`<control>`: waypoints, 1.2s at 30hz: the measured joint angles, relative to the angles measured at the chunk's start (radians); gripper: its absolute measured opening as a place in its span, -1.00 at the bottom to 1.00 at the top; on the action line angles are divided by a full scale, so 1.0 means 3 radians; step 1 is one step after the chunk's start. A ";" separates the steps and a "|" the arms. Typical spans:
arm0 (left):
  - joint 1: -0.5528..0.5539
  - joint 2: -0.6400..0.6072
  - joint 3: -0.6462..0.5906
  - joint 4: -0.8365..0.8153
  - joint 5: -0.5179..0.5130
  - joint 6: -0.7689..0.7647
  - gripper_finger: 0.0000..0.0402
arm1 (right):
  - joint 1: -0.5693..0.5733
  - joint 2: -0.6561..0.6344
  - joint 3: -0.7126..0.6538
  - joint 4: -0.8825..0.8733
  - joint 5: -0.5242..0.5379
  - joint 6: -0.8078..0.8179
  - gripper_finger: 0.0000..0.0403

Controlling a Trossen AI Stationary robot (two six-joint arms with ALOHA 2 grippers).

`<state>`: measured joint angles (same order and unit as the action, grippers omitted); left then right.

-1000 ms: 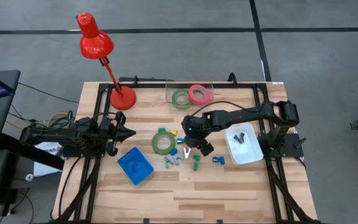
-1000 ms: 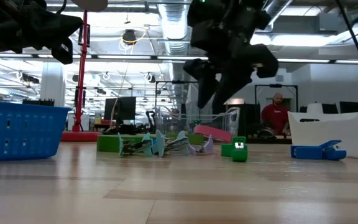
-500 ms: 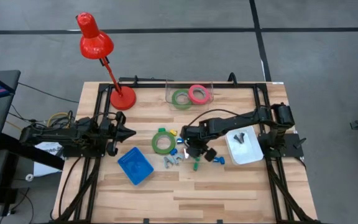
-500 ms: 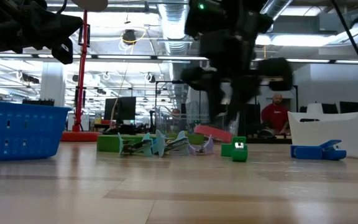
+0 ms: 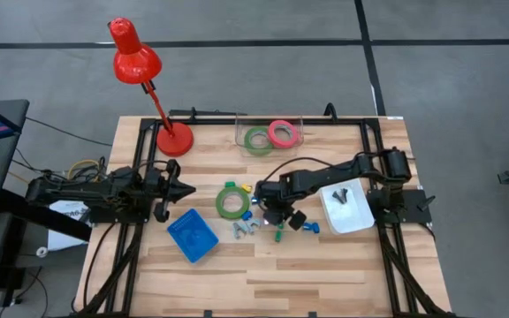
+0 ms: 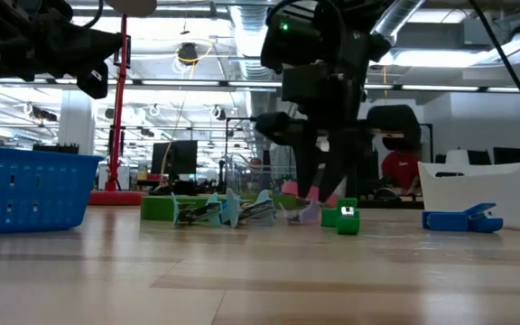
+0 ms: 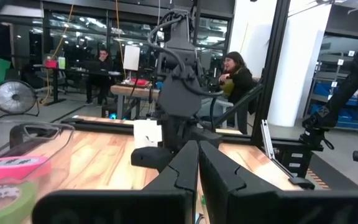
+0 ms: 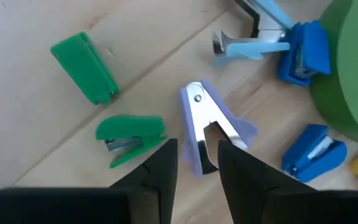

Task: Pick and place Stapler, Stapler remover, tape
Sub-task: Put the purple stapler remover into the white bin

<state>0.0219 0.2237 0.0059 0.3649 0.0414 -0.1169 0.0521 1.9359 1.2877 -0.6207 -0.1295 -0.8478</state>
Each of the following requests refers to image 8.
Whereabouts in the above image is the green tape roll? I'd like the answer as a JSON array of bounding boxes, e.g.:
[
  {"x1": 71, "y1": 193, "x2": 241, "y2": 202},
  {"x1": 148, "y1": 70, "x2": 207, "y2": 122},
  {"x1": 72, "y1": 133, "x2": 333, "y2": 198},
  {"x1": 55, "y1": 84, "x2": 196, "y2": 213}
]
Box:
[{"x1": 309, "y1": 0, "x2": 358, "y2": 147}]

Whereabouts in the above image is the green mini stapler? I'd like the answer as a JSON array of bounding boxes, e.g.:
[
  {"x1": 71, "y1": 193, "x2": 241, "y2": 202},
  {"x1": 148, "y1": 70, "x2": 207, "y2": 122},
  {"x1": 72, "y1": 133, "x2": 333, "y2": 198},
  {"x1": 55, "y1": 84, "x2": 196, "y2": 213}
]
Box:
[{"x1": 95, "y1": 114, "x2": 168, "y2": 169}]

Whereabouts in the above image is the purple staple remover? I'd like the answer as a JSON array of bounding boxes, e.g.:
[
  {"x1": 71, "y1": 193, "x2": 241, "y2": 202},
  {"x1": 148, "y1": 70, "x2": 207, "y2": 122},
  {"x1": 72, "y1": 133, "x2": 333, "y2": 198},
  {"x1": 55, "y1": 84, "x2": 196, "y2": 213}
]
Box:
[{"x1": 180, "y1": 80, "x2": 259, "y2": 179}]

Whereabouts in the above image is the green staple box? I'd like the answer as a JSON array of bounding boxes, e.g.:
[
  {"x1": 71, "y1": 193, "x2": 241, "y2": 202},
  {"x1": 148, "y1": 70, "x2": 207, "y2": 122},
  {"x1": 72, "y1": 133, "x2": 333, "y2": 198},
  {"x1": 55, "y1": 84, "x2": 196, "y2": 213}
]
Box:
[{"x1": 50, "y1": 31, "x2": 121, "y2": 106}]

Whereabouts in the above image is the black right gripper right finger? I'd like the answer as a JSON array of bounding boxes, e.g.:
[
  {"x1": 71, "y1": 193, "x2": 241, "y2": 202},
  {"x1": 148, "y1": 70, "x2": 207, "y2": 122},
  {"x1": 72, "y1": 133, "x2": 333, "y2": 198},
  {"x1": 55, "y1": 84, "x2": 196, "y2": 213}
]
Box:
[{"x1": 218, "y1": 139, "x2": 358, "y2": 224}]

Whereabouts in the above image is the blue mini stapler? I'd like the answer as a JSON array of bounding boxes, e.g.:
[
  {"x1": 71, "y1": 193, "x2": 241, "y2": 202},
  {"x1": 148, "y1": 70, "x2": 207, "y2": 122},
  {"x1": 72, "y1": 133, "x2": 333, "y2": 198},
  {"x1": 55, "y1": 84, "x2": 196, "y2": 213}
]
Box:
[
  {"x1": 281, "y1": 123, "x2": 348, "y2": 184},
  {"x1": 277, "y1": 20, "x2": 332, "y2": 88}
]

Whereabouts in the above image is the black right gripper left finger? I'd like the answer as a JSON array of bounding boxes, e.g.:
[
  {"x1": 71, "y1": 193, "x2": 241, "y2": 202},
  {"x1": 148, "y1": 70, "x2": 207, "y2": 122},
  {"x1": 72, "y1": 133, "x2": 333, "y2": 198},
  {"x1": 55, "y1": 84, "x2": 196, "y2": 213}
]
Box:
[{"x1": 0, "y1": 138, "x2": 179, "y2": 224}]

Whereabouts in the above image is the light blue staple remover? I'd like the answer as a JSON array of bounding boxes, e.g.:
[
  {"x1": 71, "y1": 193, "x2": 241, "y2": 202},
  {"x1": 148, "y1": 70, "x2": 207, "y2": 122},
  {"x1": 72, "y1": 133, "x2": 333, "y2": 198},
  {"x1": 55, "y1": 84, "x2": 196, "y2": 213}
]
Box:
[{"x1": 211, "y1": 0, "x2": 298, "y2": 68}]

